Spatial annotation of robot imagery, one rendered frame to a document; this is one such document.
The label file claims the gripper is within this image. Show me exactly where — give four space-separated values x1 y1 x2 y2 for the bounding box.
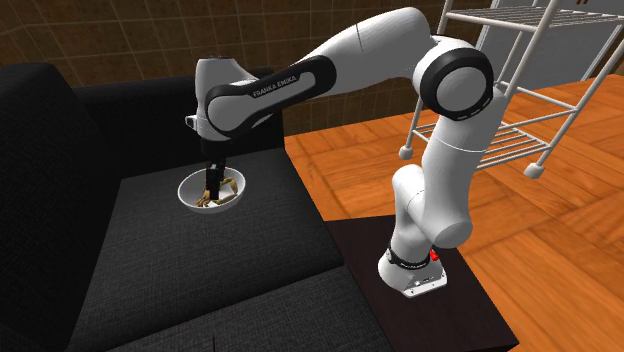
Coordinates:
199 137 229 197

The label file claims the dark robot stand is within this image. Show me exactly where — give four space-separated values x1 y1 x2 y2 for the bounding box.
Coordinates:
324 217 521 352

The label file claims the white bowl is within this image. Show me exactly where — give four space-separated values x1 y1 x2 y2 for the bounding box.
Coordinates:
177 166 247 214

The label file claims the black sofa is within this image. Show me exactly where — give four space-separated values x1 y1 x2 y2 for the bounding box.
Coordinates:
0 62 396 352

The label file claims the white wire shelf rack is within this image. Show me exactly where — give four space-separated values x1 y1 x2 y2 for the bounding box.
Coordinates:
398 0 624 180

